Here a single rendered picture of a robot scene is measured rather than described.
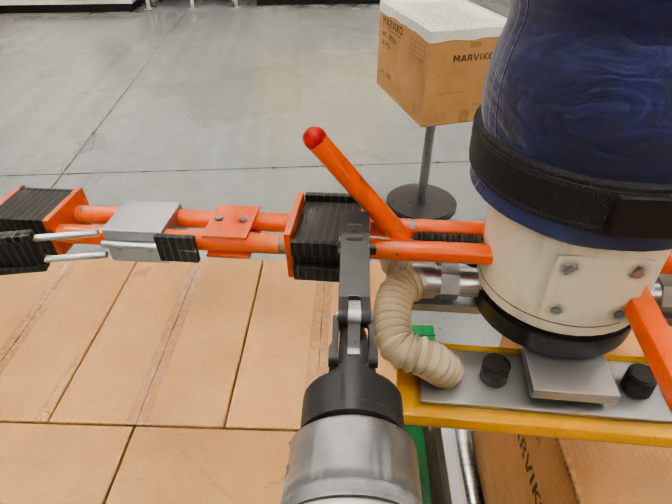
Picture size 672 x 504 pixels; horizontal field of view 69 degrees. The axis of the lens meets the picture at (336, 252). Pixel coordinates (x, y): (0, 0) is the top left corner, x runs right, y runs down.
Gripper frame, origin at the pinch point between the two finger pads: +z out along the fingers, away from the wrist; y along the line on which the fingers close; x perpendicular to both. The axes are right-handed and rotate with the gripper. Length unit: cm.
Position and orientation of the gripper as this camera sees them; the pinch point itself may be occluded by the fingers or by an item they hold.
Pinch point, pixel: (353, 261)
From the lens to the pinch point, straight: 50.5
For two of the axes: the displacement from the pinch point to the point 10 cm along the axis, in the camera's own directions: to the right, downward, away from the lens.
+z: 0.3, -6.2, 7.9
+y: 0.0, 7.9, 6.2
